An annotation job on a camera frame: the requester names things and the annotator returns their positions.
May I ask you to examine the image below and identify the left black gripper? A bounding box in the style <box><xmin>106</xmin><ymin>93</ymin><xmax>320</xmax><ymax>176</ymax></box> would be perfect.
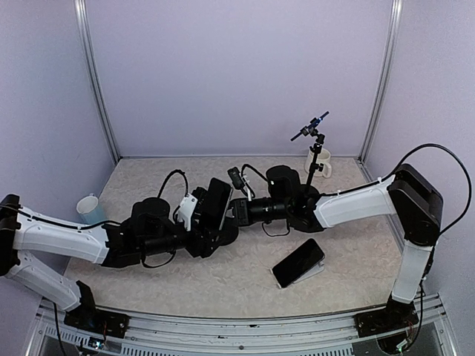
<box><xmin>140</xmin><ymin>216</ymin><xmax>229</xmax><ymax>257</ymax></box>

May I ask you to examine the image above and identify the black round-base phone stand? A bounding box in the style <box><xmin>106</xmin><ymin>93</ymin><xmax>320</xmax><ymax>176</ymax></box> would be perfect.
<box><xmin>209</xmin><ymin>222</ymin><xmax>239</xmax><ymax>248</ymax></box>

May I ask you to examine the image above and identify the black phone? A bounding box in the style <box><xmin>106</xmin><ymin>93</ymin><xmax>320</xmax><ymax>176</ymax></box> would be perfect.
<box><xmin>272</xmin><ymin>238</ymin><xmax>325</xmax><ymax>289</ymax></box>
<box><xmin>200</xmin><ymin>178</ymin><xmax>233</xmax><ymax>230</ymax></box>

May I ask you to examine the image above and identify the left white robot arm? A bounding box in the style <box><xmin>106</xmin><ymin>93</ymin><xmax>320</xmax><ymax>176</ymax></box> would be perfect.
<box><xmin>1</xmin><ymin>194</ymin><xmax>238</xmax><ymax>330</ymax></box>

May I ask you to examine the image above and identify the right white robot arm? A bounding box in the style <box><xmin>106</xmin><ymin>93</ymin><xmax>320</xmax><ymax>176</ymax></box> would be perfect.
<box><xmin>230</xmin><ymin>164</ymin><xmax>443</xmax><ymax>329</ymax></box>

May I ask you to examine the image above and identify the black phone on white stand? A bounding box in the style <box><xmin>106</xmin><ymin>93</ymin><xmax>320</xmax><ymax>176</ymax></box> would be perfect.
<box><xmin>272</xmin><ymin>238</ymin><xmax>325</xmax><ymax>289</ymax></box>

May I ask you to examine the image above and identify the white wedge phone stand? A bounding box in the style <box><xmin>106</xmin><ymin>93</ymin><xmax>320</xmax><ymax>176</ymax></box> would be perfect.
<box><xmin>293</xmin><ymin>261</ymin><xmax>324</xmax><ymax>284</ymax></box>

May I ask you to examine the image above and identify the black tripod clamp stand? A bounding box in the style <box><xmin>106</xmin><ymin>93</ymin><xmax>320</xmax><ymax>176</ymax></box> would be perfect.
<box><xmin>290</xmin><ymin>111</ymin><xmax>330</xmax><ymax>195</ymax></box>

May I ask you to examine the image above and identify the white mug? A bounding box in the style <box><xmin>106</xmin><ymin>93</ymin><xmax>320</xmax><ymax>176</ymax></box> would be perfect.
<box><xmin>304</xmin><ymin>148</ymin><xmax>332</xmax><ymax>178</ymax></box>

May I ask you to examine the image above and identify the light blue mug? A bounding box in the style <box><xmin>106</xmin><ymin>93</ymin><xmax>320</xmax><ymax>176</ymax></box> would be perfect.
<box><xmin>76</xmin><ymin>194</ymin><xmax>106</xmax><ymax>225</ymax></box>

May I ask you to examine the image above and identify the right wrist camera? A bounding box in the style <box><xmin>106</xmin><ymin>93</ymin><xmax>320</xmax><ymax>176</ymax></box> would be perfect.
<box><xmin>227</xmin><ymin>167</ymin><xmax>255</xmax><ymax>201</ymax></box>

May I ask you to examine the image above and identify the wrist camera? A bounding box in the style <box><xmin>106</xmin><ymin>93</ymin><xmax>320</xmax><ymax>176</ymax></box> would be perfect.
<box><xmin>173</xmin><ymin>187</ymin><xmax>207</xmax><ymax>231</ymax></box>
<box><xmin>227</xmin><ymin>167</ymin><xmax>255</xmax><ymax>201</ymax></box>

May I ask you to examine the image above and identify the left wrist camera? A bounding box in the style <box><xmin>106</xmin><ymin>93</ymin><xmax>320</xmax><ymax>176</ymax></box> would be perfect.
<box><xmin>173</xmin><ymin>187</ymin><xmax>207</xmax><ymax>231</ymax></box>

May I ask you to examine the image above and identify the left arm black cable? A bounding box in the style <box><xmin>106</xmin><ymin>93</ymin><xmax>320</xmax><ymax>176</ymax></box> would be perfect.
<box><xmin>140</xmin><ymin>169</ymin><xmax>189</xmax><ymax>268</ymax></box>

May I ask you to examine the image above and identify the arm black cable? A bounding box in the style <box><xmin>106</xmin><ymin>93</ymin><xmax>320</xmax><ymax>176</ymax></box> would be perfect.
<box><xmin>318</xmin><ymin>143</ymin><xmax>473</xmax><ymax>238</ymax></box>
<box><xmin>140</xmin><ymin>169</ymin><xmax>189</xmax><ymax>268</ymax></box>

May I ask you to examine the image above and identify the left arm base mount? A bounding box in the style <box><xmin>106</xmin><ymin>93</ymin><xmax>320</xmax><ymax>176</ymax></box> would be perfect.
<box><xmin>64</xmin><ymin>306</ymin><xmax>130</xmax><ymax>339</ymax></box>

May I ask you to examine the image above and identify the front aluminium rail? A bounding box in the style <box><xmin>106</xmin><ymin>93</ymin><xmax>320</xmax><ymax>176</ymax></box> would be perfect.
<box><xmin>22</xmin><ymin>294</ymin><xmax>459</xmax><ymax>355</ymax></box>

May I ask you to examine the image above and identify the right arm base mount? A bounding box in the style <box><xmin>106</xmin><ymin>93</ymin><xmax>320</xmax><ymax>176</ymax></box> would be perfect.
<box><xmin>354</xmin><ymin>308</ymin><xmax>419</xmax><ymax>337</ymax></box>

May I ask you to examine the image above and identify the right aluminium frame post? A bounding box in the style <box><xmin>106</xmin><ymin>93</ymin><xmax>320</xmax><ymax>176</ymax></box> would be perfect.
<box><xmin>358</xmin><ymin>0</ymin><xmax>404</xmax><ymax>165</ymax></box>

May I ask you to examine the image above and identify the aluminium frame post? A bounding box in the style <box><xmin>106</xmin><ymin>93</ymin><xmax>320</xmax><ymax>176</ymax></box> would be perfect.
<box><xmin>358</xmin><ymin>0</ymin><xmax>404</xmax><ymax>165</ymax></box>
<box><xmin>73</xmin><ymin>0</ymin><xmax>122</xmax><ymax>165</ymax></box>

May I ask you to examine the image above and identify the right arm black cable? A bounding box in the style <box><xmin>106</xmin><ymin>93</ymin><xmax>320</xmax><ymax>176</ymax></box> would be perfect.
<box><xmin>318</xmin><ymin>143</ymin><xmax>473</xmax><ymax>238</ymax></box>

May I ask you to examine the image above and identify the left aluminium frame post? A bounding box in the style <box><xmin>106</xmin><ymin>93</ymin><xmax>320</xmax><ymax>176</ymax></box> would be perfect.
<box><xmin>73</xmin><ymin>0</ymin><xmax>122</xmax><ymax>165</ymax></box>

